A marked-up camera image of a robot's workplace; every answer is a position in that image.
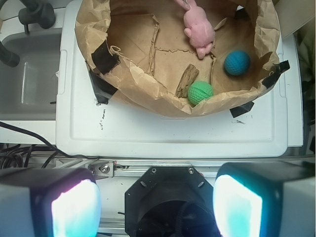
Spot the black tape left lower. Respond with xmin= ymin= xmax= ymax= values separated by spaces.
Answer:
xmin=89 ymin=70 xmax=118 ymax=104

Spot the grey plastic bin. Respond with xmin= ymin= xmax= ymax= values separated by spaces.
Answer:
xmin=0 ymin=28 xmax=62 ymax=120

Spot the green dimpled ball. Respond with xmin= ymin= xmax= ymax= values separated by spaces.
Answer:
xmin=188 ymin=80 xmax=214 ymax=105

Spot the white plastic lid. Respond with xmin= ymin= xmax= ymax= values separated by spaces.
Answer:
xmin=56 ymin=0 xmax=288 ymax=159

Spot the black cable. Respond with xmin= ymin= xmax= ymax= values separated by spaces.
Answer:
xmin=0 ymin=120 xmax=99 ymax=170

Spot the aluminium frame rail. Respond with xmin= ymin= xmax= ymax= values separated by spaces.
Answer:
xmin=53 ymin=155 xmax=316 ymax=179

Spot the black tape right upper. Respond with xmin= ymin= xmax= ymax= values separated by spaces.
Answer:
xmin=262 ymin=60 xmax=290 ymax=89

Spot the blue dimpled ball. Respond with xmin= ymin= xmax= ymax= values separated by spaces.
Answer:
xmin=224 ymin=50 xmax=251 ymax=76

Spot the black clamp knob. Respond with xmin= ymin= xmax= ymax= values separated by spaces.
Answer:
xmin=18 ymin=0 xmax=56 ymax=35

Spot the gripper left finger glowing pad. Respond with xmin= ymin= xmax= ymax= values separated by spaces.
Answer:
xmin=0 ymin=168 xmax=101 ymax=237

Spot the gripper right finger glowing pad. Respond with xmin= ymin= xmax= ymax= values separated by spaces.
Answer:
xmin=213 ymin=161 xmax=316 ymax=237

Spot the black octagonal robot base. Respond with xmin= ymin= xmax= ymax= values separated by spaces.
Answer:
xmin=124 ymin=167 xmax=221 ymax=237

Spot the black tape left upper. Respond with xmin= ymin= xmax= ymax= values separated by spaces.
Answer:
xmin=91 ymin=40 xmax=120 ymax=75

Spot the black tape right lower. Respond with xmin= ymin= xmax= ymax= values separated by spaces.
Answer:
xmin=230 ymin=101 xmax=254 ymax=118

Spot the pink plush bunny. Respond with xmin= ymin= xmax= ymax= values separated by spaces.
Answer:
xmin=175 ymin=0 xmax=215 ymax=60

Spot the brown wood chip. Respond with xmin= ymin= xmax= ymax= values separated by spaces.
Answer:
xmin=176 ymin=64 xmax=199 ymax=98

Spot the brown paper bag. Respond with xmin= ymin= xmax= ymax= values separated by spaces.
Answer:
xmin=75 ymin=0 xmax=280 ymax=118

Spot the black tape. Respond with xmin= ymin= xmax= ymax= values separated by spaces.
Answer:
xmin=91 ymin=40 xmax=120 ymax=75
xmin=89 ymin=70 xmax=118 ymax=104
xmin=230 ymin=101 xmax=254 ymax=118
xmin=262 ymin=60 xmax=290 ymax=89

